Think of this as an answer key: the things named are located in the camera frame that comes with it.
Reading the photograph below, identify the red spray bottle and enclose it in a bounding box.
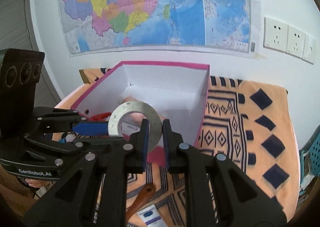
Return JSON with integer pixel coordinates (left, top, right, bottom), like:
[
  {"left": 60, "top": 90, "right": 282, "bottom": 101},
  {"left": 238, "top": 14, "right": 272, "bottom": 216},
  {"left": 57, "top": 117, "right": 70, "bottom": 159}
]
[{"left": 89, "top": 112, "right": 111, "bottom": 121}]

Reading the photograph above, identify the brown wooden massage comb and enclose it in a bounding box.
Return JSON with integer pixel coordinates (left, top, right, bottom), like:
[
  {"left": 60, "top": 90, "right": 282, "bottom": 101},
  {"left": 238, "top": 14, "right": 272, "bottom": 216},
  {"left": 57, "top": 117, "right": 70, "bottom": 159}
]
[{"left": 126, "top": 184, "right": 156, "bottom": 222}]

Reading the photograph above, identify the white tape roll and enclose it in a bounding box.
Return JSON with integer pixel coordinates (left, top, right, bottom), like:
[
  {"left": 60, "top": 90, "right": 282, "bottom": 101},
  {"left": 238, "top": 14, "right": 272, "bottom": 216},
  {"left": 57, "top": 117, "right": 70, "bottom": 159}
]
[{"left": 108, "top": 101, "right": 164, "bottom": 152}]

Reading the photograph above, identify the person's hand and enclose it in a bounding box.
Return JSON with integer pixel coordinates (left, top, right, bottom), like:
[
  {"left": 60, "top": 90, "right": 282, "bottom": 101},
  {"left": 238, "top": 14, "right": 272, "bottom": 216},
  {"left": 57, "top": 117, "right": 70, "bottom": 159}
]
[{"left": 25, "top": 178, "right": 49, "bottom": 189}]

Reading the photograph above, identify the blue white tube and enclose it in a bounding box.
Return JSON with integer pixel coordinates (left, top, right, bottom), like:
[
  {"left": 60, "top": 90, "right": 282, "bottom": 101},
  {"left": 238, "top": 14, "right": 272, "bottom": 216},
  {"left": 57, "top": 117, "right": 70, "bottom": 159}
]
[{"left": 137, "top": 204, "right": 167, "bottom": 227}]

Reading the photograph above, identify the pink white storage box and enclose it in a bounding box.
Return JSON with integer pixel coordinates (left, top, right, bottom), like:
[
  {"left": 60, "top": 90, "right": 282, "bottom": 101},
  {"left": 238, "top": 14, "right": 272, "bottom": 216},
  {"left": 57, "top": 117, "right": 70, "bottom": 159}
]
[{"left": 71, "top": 60, "right": 211, "bottom": 165}]

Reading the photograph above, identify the grey door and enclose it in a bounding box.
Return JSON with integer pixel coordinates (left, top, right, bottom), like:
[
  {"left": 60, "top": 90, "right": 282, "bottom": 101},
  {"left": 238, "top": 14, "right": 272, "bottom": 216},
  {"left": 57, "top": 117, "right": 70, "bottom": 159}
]
[{"left": 0, "top": 0, "right": 61, "bottom": 107}]

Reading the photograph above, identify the colourful wall map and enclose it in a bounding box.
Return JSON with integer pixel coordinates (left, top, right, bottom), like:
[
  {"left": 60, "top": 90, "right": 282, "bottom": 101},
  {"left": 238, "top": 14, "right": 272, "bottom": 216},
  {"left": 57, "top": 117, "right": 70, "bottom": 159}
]
[{"left": 59, "top": 0, "right": 251, "bottom": 54}]

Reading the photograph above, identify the white wall socket right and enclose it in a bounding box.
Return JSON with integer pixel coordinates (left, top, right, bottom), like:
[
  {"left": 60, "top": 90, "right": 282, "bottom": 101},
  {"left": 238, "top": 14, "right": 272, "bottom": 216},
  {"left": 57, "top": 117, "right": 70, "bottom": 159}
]
[{"left": 302, "top": 34, "right": 316, "bottom": 64}]

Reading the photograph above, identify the white wall socket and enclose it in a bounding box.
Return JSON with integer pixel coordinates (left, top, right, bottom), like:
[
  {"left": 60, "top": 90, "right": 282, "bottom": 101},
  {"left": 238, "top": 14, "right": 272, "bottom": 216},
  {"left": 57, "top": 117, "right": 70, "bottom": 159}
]
[
  {"left": 263, "top": 17, "right": 289, "bottom": 52},
  {"left": 302, "top": 34, "right": 316, "bottom": 64},
  {"left": 286, "top": 26, "right": 305, "bottom": 59}
]

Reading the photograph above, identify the white wall socket middle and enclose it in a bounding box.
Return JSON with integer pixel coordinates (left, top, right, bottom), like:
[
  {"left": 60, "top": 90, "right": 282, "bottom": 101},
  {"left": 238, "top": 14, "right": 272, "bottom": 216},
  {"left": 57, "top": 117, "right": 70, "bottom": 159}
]
[{"left": 286, "top": 26, "right": 305, "bottom": 59}]

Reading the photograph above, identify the white wall socket left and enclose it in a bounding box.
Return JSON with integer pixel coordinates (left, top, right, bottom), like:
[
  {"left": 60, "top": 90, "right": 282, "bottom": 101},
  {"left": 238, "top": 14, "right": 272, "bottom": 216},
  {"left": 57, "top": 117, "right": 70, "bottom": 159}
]
[{"left": 263, "top": 17, "right": 289, "bottom": 52}]

